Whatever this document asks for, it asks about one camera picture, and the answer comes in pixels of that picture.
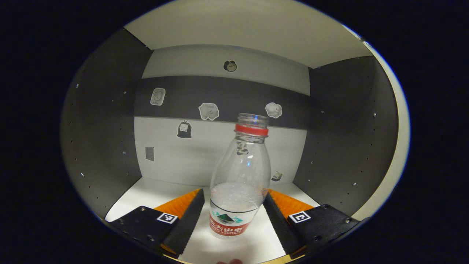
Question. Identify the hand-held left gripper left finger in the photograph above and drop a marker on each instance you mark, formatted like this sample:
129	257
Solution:
188	227

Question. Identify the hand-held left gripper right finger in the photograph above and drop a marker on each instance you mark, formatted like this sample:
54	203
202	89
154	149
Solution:
280	227

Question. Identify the clear plastic bottle red label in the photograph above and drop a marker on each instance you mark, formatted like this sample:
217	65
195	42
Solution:
238	176

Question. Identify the white cabinet shelf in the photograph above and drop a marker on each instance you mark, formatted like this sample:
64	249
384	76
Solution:
238	25
146	198

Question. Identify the white cabinet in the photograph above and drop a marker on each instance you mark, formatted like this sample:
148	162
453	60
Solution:
102	128

